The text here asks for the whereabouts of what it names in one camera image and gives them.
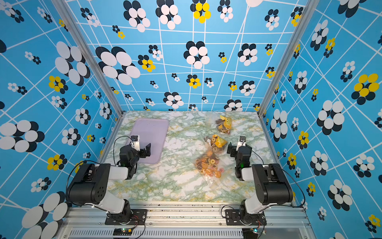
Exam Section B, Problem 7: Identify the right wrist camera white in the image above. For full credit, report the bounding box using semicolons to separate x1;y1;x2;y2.
238;136;246;142

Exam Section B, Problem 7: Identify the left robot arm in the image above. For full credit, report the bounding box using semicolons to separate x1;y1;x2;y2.
66;144;151;225

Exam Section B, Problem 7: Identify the ziploc bag of cookies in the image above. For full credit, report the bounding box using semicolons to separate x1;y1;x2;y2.
204;134;227;154
194;150;225;187
208;113;232;134

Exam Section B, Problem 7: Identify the lilac plastic tray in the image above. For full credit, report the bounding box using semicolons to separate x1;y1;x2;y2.
130;118;169;164

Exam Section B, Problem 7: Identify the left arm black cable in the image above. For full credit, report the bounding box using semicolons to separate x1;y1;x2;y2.
112;135;133;167

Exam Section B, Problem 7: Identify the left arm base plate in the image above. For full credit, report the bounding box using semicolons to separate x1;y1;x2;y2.
105;209;148;226

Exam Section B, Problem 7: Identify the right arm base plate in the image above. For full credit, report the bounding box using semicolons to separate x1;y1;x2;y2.
223;209;267;227

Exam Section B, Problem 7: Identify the left controller board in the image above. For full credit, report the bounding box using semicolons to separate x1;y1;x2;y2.
113;228;133;237

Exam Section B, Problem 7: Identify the right controller board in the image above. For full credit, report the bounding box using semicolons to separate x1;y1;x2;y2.
242;228;261;239

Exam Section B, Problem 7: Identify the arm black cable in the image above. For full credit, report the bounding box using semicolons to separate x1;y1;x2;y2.
250;149;306;209
112;135;133;167

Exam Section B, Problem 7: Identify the controller board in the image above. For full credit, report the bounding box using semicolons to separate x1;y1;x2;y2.
113;228;133;237
242;228;261;239

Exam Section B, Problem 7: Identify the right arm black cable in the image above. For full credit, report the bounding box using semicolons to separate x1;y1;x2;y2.
250;149;306;209

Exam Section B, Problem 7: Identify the aluminium front rail frame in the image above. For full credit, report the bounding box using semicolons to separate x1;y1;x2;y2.
56;202;316;239

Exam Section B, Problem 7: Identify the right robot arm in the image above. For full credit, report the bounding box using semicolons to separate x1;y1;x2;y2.
227;141;293;226

